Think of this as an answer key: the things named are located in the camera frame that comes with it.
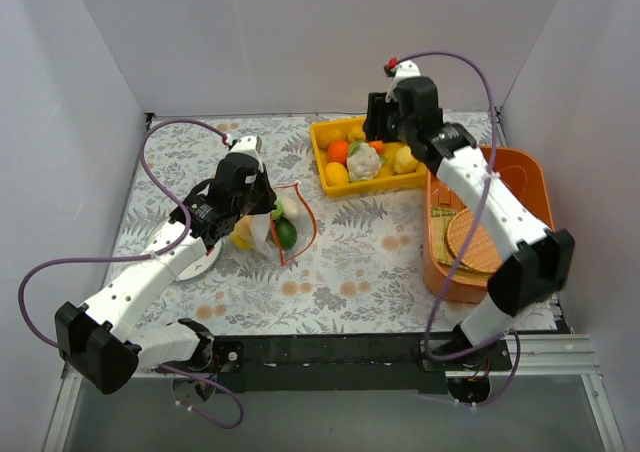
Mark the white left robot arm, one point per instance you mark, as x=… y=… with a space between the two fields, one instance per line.
x=98 y=338

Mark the white fruit pattern plate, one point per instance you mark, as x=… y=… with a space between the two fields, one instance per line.
x=196 y=269

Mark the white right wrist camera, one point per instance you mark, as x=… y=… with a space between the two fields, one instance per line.
x=398 y=71

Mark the fake orange tangerine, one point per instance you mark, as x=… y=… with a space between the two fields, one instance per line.
x=338 y=152

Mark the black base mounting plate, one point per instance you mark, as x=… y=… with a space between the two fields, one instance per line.
x=342 y=362

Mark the fake small yellow fruit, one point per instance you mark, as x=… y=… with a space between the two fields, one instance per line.
x=356 y=134

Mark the fake yellow lemon front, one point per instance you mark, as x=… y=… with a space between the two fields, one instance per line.
x=336 y=174

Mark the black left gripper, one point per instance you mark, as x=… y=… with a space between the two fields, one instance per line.
x=261 y=198

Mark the fake yellow banana bunch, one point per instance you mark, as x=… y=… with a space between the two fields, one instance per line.
x=242 y=235

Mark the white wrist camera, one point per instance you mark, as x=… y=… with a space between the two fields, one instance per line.
x=249 y=145
x=398 y=71

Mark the fake bumpy yellow lemon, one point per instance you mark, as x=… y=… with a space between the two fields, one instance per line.
x=404 y=162

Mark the floral table cloth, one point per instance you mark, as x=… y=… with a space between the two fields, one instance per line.
x=363 y=273

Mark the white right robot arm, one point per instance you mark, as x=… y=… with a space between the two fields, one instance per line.
x=535 y=258

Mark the fake yellow fruit back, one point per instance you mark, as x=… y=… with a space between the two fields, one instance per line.
x=326 y=137

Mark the fake mango green orange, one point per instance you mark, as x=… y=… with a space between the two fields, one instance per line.
x=378 y=146

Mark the yellow plastic tray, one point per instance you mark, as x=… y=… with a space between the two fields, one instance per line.
x=386 y=179

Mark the orange plastic tub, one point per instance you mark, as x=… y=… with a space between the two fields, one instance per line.
x=524 y=178

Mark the clear zip top bag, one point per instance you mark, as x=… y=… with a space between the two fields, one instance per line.
x=264 y=234

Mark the fake white cauliflower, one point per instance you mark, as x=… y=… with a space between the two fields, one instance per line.
x=363 y=163

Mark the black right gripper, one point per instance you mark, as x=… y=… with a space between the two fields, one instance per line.
x=376 y=117

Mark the round woven bamboo basket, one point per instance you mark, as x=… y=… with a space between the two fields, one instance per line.
x=470 y=242

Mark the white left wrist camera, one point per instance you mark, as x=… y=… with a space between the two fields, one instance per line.
x=249 y=145

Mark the fake green cucumber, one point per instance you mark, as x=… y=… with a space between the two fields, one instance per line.
x=286 y=233

